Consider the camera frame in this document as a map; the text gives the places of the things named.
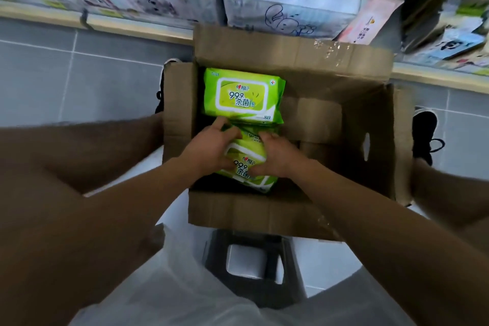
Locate person's right hand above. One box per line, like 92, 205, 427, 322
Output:
248, 130, 311, 180

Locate person's left hand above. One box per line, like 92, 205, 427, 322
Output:
177, 116, 244, 180

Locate large green wet wipes pack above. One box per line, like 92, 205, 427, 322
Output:
223, 124, 282, 148
202, 67, 287, 127
215, 139, 280, 194

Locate brown cardboard box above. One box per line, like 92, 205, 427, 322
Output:
161, 23, 416, 243

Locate wooden edged grey shelf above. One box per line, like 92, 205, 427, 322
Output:
0, 0, 489, 96

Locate pink small wipes pack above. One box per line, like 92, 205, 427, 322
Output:
335, 0, 406, 46

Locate small wipes packets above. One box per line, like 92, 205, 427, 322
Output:
427, 28, 486, 61

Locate small packet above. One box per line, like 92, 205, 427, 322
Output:
455, 0, 489, 18

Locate person's right forearm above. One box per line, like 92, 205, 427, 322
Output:
289, 160, 489, 326

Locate person's left forearm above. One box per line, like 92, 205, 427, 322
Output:
0, 156, 205, 326

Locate person's left black shoe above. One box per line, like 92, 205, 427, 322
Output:
154, 57, 184, 115

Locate person's black shoe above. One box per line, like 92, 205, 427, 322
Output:
411, 107, 447, 167
154, 57, 184, 115

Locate person's left leg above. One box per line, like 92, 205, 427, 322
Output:
0, 112, 166, 247

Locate person's white shorts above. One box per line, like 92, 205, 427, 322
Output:
68, 145, 418, 326

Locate person's right black shoe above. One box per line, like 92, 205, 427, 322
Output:
411, 107, 447, 167

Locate black shelf joint clip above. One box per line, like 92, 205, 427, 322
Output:
79, 8, 95, 31

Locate black stool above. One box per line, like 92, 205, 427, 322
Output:
201, 228, 309, 310

